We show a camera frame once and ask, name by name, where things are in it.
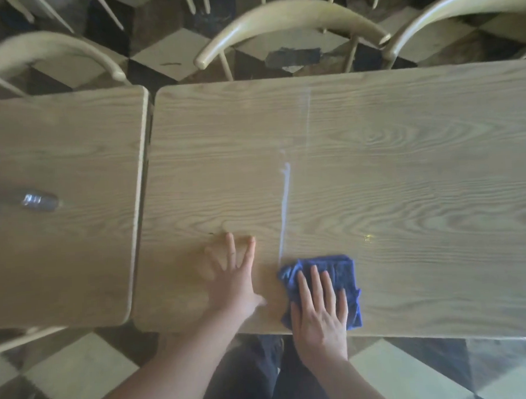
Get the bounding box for person's left hand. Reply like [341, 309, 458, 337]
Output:
[202, 231, 269, 321]

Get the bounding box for person's right hand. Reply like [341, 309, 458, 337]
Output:
[289, 263, 352, 367]

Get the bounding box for blue cleaning cloth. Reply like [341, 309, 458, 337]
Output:
[276, 254, 364, 335]

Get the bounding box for person's left forearm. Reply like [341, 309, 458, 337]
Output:
[79, 309, 255, 399]

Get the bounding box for person's right forearm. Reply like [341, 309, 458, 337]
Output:
[298, 353, 392, 399]

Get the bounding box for white liquid streak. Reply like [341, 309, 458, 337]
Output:
[273, 162, 296, 268]

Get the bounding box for dark trousers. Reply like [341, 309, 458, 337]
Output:
[199, 331, 331, 399]

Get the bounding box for clear plastic bottle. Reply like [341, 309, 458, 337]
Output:
[0, 191, 60, 215]

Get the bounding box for light wooden chair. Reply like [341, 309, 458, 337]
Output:
[2, 0, 126, 37]
[378, 0, 526, 71]
[191, 0, 393, 84]
[0, 325, 71, 356]
[0, 28, 132, 98]

